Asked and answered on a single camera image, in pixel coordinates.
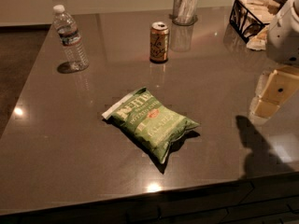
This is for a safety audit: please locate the white napkin pile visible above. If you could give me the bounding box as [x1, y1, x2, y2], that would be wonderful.
[246, 25, 269, 50]

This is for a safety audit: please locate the gold soda can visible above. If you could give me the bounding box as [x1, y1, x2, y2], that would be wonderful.
[149, 21, 169, 63]

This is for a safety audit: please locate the black wire napkin basket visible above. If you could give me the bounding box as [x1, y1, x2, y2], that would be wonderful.
[230, 0, 281, 43]

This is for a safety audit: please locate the green jalapeno chip bag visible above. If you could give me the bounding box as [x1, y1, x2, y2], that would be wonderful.
[102, 88, 199, 164]

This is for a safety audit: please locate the clear glass with straws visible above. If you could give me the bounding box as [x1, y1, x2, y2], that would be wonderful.
[172, 0, 198, 26]

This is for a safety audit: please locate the clear plastic water bottle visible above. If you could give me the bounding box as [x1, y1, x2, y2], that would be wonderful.
[53, 5, 89, 74]

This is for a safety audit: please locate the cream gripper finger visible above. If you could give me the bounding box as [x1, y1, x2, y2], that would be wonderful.
[251, 98, 279, 119]

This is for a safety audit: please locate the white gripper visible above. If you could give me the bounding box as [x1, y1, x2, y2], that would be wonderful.
[258, 0, 299, 105]

